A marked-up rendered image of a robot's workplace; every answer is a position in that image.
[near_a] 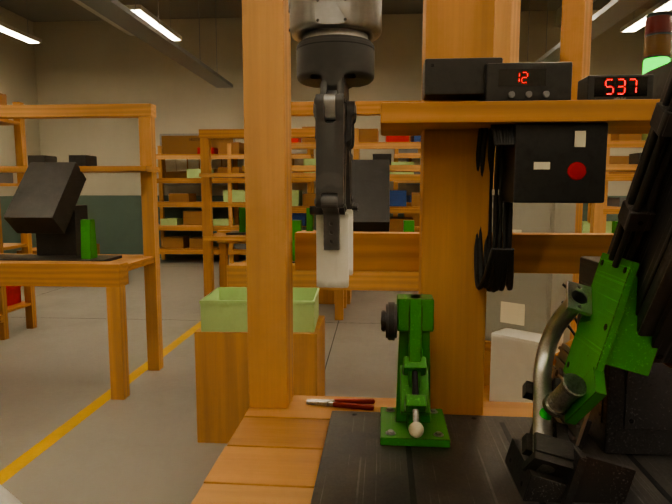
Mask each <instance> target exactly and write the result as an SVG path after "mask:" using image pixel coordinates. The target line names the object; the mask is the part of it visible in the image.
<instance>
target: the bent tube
mask: <svg viewBox="0 0 672 504"><path fill-rule="evenodd" d="M578 288H579V289H578ZM578 313H580V314H584V315H587V316H591V315H592V287H590V286H586V285H582V284H579V283H575V282H572V281H567V282H566V299H565V300H564V301H563V303H562V304H561V305H560V306H559V308H558V309H557V310H556V311H555V312H554V314H553V315H552V316H551V318H550V319H549V321H548V323H547V325H546V327H545V329H544V331H543V334H542V336H541V339H540V342H539V345H538V349H537V353H536V357H535V363H534V372H533V434H534V433H535V432H538V433H542V434H545V435H549V436H552V437H553V428H552V418H551V420H546V419H543V418H542V417H541V416H540V415H539V411H540V410H541V409H542V408H543V404H542V402H543V399H544V398H545V397H546V395H547V394H549V393H550V392H551V391H552V366H553V361H554V356H555V352H556V349H557V346H558V343H559V340H560V338H561V336H562V334H563V332H564V330H565V329H566V327H567V326H568V325H569V324H570V323H571V321H572V320H573V319H574V318H575V317H576V316H577V315H578Z"/></svg>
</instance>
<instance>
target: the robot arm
mask: <svg viewBox="0 0 672 504"><path fill-rule="evenodd" d="M288 5H289V10H288V12H289V13H290V28H289V32H290V33H291V36H292V38H293V39H294V40H295V41H297V42H299V44H298V45H297V46H296V62H297V80H298V81H299V82H300V83H301V84H303V85H305V86H309V87H314V88H320V94H316V95H315V98H314V104H313V114H314V118H315V140H316V198H315V199H314V204H315V206H310V215H316V275H317V286H318V287H328V288H347V287H349V275H352V274H353V211H358V203H352V201H353V197H352V168H351V149H353V147H354V142H355V141H354V124H355V122H356V118H357V110H356V105H355V101H349V89H350V88H352V87H362V86H365V85H368V84H370V83H371V82H372V81H373V80H374V66H375V46H374V45H373V44H372V42H373V41H375V40H377V39H378V38H379V37H380V36H381V33H382V0H288ZM0 504H22V503H21V502H20V501H19V500H18V499H17V498H16V497H14V496H13V495H12V494H11V493H10V492H9V491H8V490H6V489H5V488H4V487H3V486H2V485H1V484H0Z"/></svg>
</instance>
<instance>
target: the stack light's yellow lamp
mask: <svg viewBox="0 0 672 504"><path fill-rule="evenodd" d="M671 43H672V35H670V34H654V35H650V36H647V37H646V38H645V39H644V51H643V61H644V60H645V59H647V58H652V57H661V56H664V57H669V58H670V57H671Z"/></svg>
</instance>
